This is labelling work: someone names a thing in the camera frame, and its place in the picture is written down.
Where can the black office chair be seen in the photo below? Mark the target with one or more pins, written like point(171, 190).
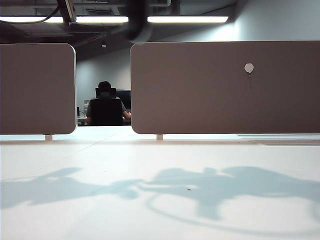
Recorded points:
point(106, 112)

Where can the black computer monitor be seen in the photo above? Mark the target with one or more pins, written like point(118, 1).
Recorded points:
point(125, 98)

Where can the white hexagonal adhesive hook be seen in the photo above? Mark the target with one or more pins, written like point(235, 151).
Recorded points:
point(249, 67)

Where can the white panel support foot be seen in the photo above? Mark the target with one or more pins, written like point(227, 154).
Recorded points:
point(160, 137)
point(49, 137)

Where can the seated person in grey shirt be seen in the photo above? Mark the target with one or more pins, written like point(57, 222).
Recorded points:
point(105, 85)

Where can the long ceiling light strip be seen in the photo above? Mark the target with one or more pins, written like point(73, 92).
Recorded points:
point(187, 19)

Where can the brown plain partition panel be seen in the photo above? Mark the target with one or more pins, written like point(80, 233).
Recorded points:
point(37, 90)

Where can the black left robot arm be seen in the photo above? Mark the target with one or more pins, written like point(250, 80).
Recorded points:
point(68, 12)

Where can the brown partition panel with hook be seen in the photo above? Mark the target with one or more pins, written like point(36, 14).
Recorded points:
point(200, 100)

